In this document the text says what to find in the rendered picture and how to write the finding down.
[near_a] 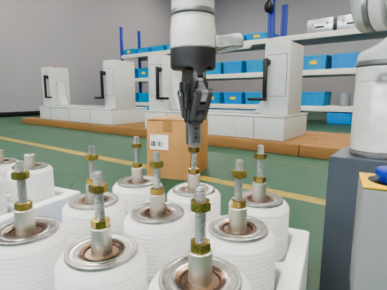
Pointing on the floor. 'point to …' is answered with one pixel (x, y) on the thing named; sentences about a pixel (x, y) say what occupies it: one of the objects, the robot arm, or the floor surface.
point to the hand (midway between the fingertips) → (193, 134)
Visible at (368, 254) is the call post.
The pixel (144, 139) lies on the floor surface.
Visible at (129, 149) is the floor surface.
